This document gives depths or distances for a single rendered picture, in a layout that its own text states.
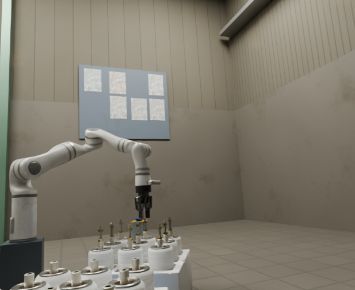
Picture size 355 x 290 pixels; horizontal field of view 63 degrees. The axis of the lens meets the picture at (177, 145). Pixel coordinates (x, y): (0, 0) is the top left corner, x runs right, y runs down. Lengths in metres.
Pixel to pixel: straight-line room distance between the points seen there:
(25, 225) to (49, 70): 2.85
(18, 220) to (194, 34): 3.89
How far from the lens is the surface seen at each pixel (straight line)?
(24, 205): 1.30
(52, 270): 0.95
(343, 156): 3.09
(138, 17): 4.49
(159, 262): 1.13
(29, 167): 1.29
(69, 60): 4.01
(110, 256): 1.21
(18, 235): 1.32
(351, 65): 3.12
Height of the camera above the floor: 0.46
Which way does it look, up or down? 9 degrees up
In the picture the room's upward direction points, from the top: 4 degrees counter-clockwise
